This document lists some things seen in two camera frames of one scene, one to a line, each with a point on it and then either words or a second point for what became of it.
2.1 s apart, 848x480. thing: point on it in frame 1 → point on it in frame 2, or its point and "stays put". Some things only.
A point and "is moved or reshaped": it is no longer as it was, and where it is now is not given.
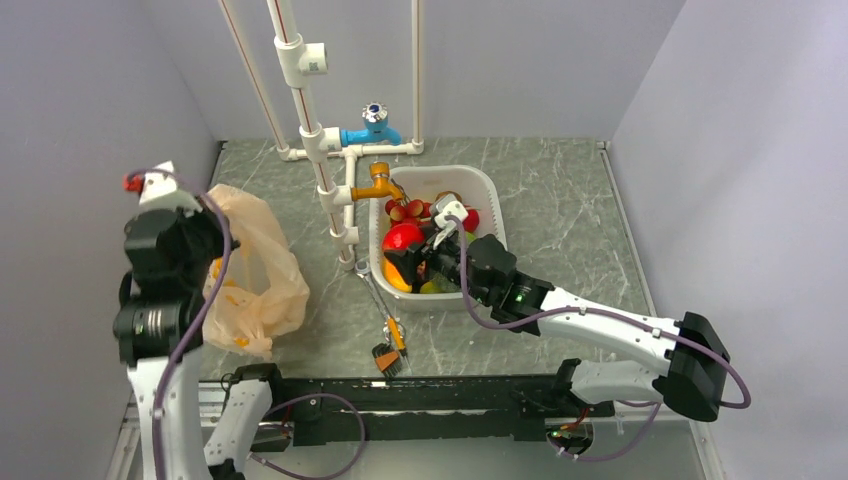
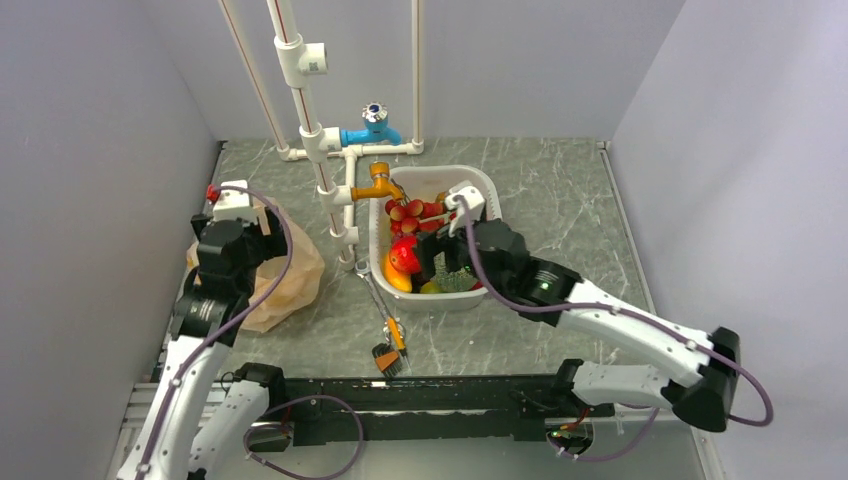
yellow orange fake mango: [394, 278] stays put
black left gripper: [211, 221] → [270, 243]
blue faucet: [374, 117] stays put
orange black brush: [387, 360] stays put
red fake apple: [401, 236] is moved or reshaped
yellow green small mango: [429, 288] stays put
